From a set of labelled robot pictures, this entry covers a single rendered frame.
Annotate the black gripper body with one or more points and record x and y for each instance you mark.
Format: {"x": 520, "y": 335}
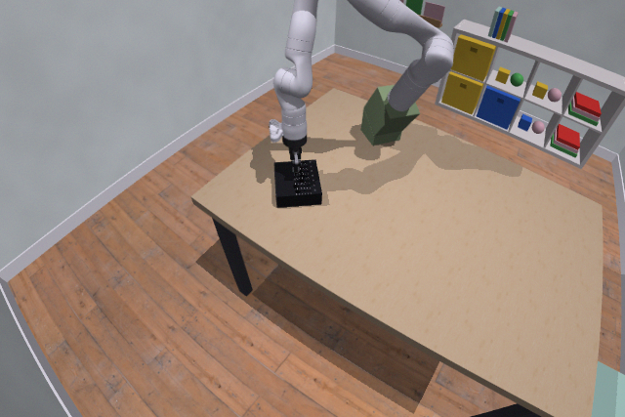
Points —
{"x": 295, "y": 145}

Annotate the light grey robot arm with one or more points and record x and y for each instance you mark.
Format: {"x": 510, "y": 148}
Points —
{"x": 390, "y": 15}

